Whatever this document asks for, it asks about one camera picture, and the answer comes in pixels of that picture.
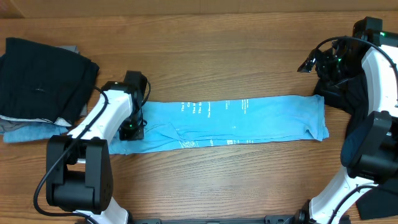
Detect light blue printed t-shirt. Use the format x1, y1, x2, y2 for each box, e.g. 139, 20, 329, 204
109, 95, 329, 155

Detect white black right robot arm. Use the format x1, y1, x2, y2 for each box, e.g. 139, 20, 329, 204
285, 17, 397, 223

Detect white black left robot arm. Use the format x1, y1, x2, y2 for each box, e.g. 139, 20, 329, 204
44, 71, 150, 223

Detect black unfolded shirt pile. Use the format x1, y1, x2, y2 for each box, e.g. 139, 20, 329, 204
313, 74, 397, 220

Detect folded blue garment under stack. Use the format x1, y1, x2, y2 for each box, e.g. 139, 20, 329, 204
1, 123, 68, 143

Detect folded black garment on stack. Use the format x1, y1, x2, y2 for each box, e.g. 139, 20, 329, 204
1, 37, 99, 126

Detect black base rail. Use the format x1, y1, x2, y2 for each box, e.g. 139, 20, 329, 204
132, 215, 294, 224

